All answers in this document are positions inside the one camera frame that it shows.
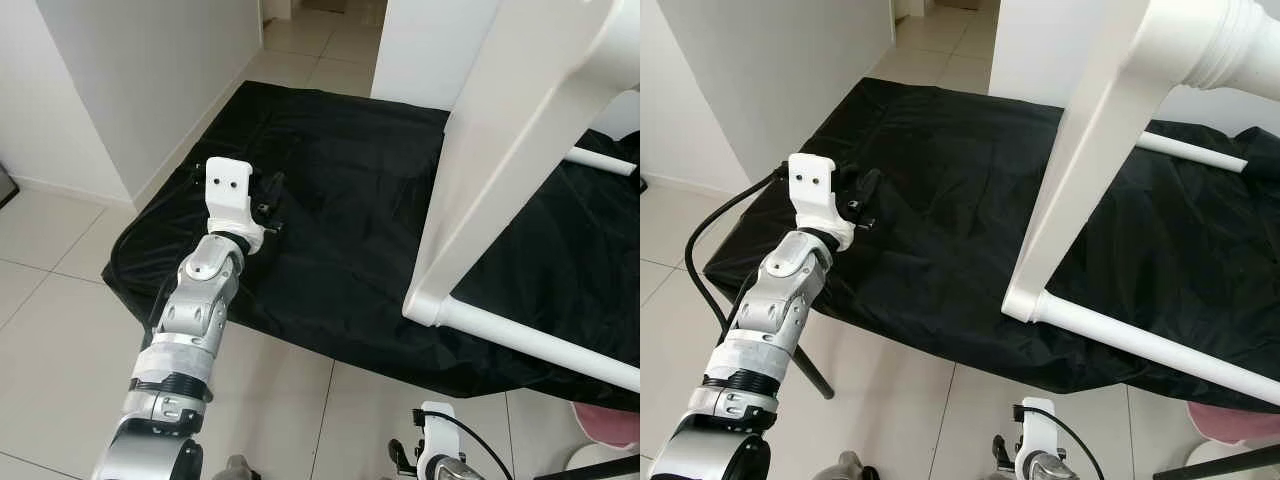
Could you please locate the white plastic children table top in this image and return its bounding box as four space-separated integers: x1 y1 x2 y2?
1001 0 1206 324
402 0 641 330

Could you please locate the black cloth table cover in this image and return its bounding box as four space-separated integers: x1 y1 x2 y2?
704 77 1280 412
102 79 641 414

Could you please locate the black metal folding table leg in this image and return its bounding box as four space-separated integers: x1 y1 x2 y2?
794 339 835 400

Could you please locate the black metal bar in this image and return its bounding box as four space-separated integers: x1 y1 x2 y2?
558 454 641 480
1154 442 1280 480

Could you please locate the pink round stool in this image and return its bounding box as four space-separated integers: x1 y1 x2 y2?
1186 399 1280 447
564 399 641 473

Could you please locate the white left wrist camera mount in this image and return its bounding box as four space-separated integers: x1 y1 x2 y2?
787 152 857 252
204 157 267 252

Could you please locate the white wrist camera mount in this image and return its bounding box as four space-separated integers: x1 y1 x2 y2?
417 401 460 480
1017 396 1057 477
787 152 857 252
204 157 267 252

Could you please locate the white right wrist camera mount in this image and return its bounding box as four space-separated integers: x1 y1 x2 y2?
1017 396 1057 477
417 401 460 480

